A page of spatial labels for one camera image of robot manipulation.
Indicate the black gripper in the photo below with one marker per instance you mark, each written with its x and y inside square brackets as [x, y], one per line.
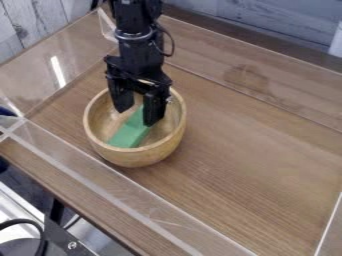
[135, 72]

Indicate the brown wooden bowl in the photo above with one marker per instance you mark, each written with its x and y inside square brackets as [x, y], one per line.
[101, 121]

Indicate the green rectangular block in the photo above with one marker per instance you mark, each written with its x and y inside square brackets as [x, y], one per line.
[131, 132]

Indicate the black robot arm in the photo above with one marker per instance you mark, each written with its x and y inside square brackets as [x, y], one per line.
[136, 18]

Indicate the blue object at edge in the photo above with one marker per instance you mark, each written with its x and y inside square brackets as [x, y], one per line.
[7, 112]

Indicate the clear acrylic tray walls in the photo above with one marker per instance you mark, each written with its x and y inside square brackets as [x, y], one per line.
[250, 188]

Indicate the black metal table leg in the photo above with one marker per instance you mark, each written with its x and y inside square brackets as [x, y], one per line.
[56, 211]

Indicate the white object at right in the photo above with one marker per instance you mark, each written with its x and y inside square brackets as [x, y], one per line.
[335, 47]

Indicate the black bracket with screw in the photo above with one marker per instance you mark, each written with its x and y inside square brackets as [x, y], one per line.
[63, 244]

